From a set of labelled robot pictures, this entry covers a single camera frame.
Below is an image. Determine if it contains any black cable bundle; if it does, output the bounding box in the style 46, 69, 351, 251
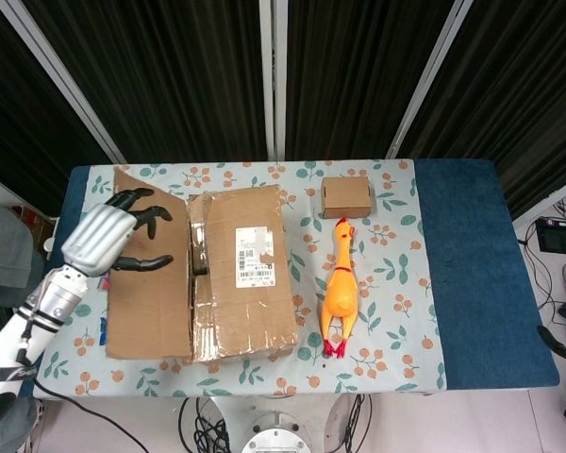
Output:
176, 394, 374, 453

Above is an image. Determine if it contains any blue fabric table cover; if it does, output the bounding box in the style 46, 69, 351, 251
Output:
21, 158, 561, 393

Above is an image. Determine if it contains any white fruit print tablecloth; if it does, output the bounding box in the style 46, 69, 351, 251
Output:
31, 159, 449, 397

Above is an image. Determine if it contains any black electronic device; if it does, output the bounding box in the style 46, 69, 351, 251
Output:
535, 218, 566, 260

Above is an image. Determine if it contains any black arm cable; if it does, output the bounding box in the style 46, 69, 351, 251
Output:
27, 381, 147, 453

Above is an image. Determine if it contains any yellow rubber chicken toy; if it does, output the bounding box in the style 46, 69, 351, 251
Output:
321, 216, 362, 359

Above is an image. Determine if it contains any person in grey clothes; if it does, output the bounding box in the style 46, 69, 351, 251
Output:
0, 182, 46, 287

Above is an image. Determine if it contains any black pleated curtain panel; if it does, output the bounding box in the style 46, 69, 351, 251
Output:
395, 0, 566, 219
0, 0, 117, 216
285, 0, 457, 160
23, 0, 271, 164

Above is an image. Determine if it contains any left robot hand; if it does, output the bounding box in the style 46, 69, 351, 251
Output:
59, 187, 175, 278

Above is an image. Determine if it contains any large brown cardboard box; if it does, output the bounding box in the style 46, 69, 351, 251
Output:
104, 165, 299, 364

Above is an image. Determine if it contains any white frame rail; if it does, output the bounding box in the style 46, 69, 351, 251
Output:
508, 170, 566, 223

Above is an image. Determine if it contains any small brown cardboard box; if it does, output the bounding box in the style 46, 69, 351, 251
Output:
320, 176, 376, 220

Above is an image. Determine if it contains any white screen frame post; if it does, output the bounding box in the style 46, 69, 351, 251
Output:
258, 0, 289, 161
0, 0, 126, 164
385, 0, 475, 159

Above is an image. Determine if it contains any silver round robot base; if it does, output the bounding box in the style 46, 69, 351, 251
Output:
240, 410, 312, 453

